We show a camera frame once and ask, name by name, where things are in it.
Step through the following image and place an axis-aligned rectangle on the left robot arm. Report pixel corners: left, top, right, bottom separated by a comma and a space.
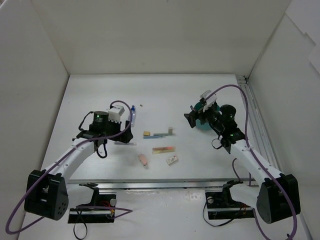
24, 111, 133, 221

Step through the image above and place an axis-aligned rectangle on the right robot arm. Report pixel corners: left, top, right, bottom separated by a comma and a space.
184, 103, 301, 224

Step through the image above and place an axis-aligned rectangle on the teal round desk organizer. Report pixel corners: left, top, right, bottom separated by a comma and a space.
194, 102, 212, 132

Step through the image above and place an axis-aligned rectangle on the small clear blue bottle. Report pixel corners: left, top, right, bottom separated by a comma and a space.
130, 105, 136, 128

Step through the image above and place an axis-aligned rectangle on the small tan eraser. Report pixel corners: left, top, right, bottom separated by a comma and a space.
143, 131, 151, 137

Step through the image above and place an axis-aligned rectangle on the pink eraser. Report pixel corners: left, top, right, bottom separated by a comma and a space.
138, 154, 149, 168

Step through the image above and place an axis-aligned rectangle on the blue green flat ruler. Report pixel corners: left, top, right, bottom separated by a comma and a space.
143, 133, 176, 139

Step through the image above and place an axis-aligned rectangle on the orange yellow highlighter pack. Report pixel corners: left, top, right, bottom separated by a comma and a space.
152, 146, 176, 155

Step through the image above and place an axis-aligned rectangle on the white patterned eraser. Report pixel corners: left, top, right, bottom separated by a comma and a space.
166, 155, 179, 166

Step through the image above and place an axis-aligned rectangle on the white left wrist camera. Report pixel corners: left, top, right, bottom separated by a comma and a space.
107, 105, 125, 124

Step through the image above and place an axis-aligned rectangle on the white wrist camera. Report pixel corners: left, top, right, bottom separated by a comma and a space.
107, 105, 125, 124
200, 90, 217, 113

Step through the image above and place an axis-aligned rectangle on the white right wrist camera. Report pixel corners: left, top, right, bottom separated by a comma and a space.
200, 90, 217, 113

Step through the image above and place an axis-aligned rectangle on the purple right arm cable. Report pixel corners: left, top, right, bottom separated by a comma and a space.
208, 84, 298, 240

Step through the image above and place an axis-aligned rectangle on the aluminium frame rail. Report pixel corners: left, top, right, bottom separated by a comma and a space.
235, 75, 280, 170

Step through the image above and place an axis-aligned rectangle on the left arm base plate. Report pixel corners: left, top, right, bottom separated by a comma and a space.
67, 192, 117, 224

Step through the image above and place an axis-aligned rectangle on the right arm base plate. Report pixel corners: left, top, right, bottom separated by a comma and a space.
204, 190, 254, 221

